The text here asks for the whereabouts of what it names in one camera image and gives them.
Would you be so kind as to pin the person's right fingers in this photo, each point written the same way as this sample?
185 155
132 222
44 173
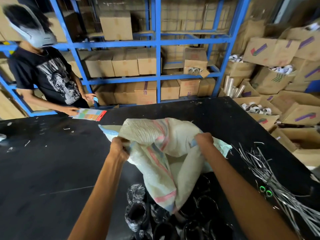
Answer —
198 142

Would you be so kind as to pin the blue metal shelf rack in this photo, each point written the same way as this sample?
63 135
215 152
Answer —
158 42

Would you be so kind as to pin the pile of printed cardboard boxes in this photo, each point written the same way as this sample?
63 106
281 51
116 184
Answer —
271 51

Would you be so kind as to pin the person's right forearm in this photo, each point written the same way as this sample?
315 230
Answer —
240 197

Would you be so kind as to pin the bundle of clear film rolls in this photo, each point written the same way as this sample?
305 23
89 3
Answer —
231 87

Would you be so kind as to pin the bundle of silver strips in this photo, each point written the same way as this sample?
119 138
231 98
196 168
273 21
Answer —
280 182

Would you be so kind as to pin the colourful flat packet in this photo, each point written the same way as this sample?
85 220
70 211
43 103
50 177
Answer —
90 114

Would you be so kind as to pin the person's right hand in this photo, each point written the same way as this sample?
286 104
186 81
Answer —
205 141

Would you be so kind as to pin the stack of plain cardboard boxes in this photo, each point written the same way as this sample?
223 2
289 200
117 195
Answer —
125 62

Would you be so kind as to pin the small blue item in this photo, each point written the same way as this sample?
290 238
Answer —
95 99

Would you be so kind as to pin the person's left fingers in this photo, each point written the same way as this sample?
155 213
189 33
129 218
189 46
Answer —
126 145

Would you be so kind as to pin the open carton with tape rolls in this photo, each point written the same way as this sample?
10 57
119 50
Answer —
195 58

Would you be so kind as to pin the person's left hand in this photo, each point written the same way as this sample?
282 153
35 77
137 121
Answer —
118 149

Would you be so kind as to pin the person's left forearm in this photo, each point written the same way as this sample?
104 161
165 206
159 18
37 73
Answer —
100 202

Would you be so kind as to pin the heap of black plastic bags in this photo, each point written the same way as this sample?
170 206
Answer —
195 217

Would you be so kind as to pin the heap of white tape rolls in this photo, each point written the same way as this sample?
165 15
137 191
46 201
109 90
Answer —
235 58
281 69
257 108

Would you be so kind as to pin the white woven plastic sack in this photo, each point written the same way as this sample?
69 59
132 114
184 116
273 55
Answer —
160 147

